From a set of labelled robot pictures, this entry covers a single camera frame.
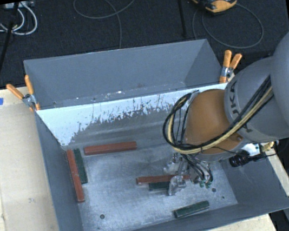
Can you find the pale wood flat board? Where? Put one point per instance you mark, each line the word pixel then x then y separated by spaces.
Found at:
pixel 22 173

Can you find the grey metal bin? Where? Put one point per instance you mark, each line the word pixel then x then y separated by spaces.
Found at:
pixel 115 70

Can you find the red-brown flat block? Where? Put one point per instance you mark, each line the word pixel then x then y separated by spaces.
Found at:
pixel 75 178
pixel 152 179
pixel 110 148

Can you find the dark green flat block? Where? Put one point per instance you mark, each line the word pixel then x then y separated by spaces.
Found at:
pixel 81 166
pixel 191 209
pixel 158 186

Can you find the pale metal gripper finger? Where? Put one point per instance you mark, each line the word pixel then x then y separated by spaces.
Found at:
pixel 174 166
pixel 177 183

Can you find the black cylinder on white bracket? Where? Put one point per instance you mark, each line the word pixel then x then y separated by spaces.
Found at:
pixel 239 160

